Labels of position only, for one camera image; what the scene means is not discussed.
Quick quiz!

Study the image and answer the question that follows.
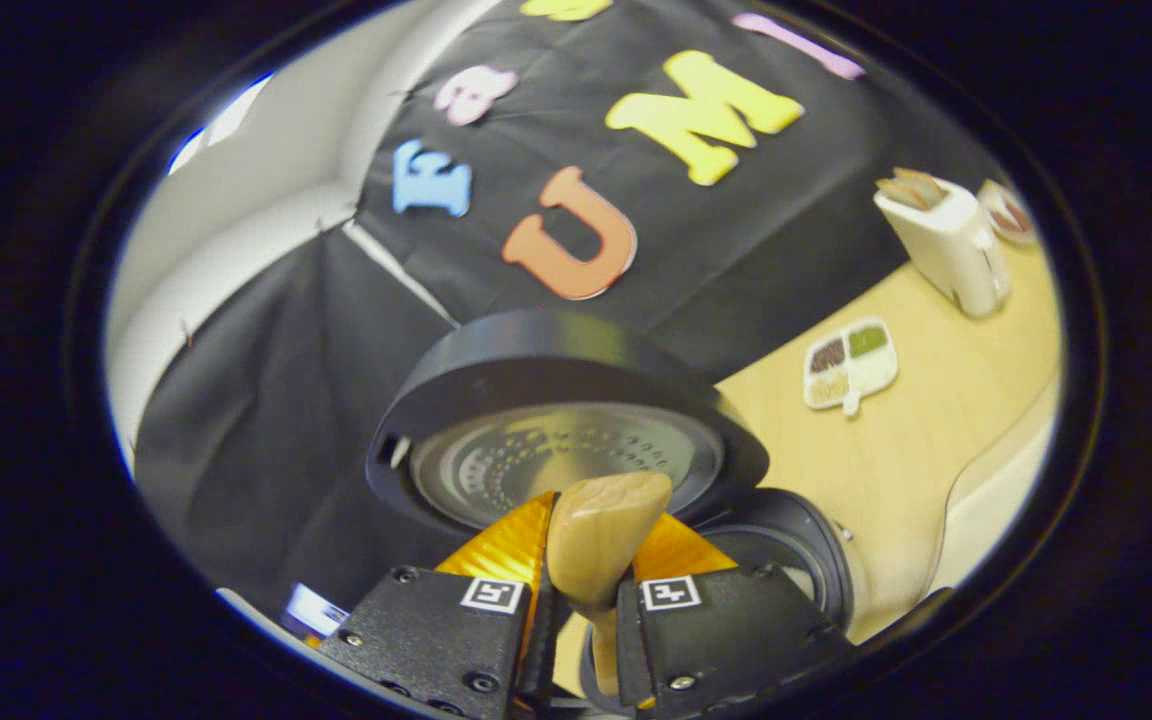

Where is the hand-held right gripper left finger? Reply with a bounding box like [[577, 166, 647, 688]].
[[316, 490, 559, 720]]

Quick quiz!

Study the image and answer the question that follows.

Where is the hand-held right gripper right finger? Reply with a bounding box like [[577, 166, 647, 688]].
[[616, 513, 852, 716]]

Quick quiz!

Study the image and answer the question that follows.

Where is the wooden spoon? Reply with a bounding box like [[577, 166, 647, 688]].
[[546, 472, 674, 698]]

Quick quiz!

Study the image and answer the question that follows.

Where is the dark grey rice cooker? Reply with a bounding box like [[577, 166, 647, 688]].
[[366, 308, 855, 701]]

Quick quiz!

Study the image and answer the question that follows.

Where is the computer monitor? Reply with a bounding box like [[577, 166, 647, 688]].
[[284, 583, 349, 638]]

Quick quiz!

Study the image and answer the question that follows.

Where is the black backdrop cloth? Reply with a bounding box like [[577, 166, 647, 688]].
[[134, 0, 1017, 611]]

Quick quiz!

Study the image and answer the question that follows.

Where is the white divided bean dish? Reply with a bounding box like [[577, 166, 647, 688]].
[[802, 318, 899, 417]]

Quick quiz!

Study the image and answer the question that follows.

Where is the white toaster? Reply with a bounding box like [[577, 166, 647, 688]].
[[873, 168, 1013, 319]]

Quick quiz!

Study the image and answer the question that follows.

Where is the toast slice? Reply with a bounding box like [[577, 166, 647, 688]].
[[896, 168, 949, 201], [876, 176, 929, 211]]

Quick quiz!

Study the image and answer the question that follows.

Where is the white round plate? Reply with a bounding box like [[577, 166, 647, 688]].
[[976, 178, 1039, 246]]

